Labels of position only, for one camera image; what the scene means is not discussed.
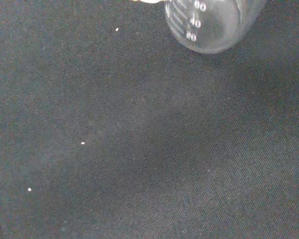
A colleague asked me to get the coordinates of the black bench cloth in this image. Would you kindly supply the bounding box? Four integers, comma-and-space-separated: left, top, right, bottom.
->
0, 0, 299, 239

